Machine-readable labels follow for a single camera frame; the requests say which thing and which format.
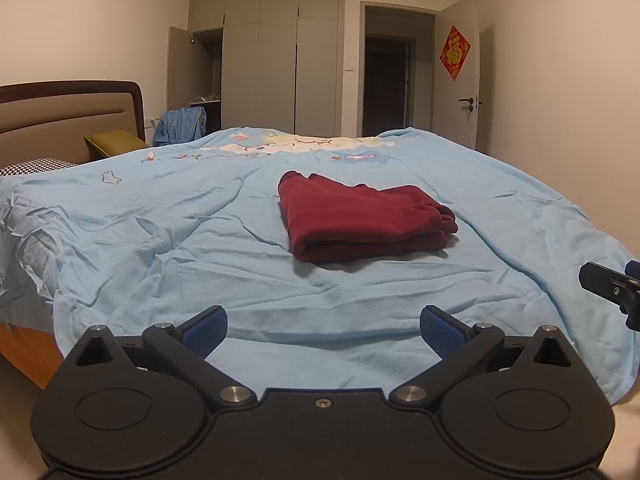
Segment light blue cartoon duvet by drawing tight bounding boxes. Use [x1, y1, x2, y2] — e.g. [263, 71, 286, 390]
[1, 128, 639, 402]

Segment red fu character decoration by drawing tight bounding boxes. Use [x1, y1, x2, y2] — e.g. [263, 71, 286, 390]
[439, 25, 471, 81]

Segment grey built-in wardrobe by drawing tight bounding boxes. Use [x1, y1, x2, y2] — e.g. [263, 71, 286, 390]
[182, 0, 344, 138]

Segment checkered pillow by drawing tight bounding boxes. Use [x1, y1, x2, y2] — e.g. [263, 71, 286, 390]
[0, 158, 75, 178]

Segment dark red long-sleeve shirt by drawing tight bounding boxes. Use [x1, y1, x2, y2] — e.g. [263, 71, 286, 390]
[278, 171, 458, 264]

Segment brown padded headboard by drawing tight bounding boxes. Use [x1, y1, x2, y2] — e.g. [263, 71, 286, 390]
[0, 80, 145, 167]

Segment olive yellow pillow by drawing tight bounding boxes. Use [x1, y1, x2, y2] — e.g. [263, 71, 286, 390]
[85, 129, 148, 160]

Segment blue garment on chair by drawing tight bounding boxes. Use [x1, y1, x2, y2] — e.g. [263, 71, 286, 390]
[153, 106, 207, 148]

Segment open wardrobe door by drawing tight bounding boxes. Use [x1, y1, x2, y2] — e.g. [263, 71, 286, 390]
[166, 27, 194, 110]

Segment white bedroom door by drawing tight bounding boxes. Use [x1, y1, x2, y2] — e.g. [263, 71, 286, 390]
[432, 0, 480, 150]

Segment orange wooden bed frame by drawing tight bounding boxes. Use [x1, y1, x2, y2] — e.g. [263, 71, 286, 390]
[0, 323, 64, 389]

